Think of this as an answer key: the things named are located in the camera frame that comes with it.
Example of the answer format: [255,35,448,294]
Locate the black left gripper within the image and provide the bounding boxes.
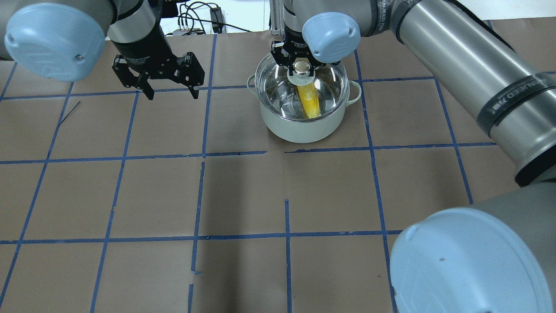
[113,33,205,100]

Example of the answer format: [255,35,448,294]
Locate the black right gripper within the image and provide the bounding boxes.
[271,30,327,74]

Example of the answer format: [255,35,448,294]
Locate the yellow corn cob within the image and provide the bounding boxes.
[296,83,321,119]

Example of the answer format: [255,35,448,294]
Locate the glass pot lid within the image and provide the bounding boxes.
[250,54,360,123]

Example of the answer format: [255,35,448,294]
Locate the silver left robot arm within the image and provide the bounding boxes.
[0,0,205,100]

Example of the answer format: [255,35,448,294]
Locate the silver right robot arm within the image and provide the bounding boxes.
[368,0,555,313]

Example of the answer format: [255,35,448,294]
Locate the pale green steel pot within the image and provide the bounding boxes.
[247,54,362,144]

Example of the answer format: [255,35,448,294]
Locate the black power adapter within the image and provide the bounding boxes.
[210,7,225,33]

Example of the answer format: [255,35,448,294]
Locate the brown paper table mat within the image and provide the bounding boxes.
[0,20,556,313]

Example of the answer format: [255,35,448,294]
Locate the aluminium frame post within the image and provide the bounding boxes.
[269,0,285,35]

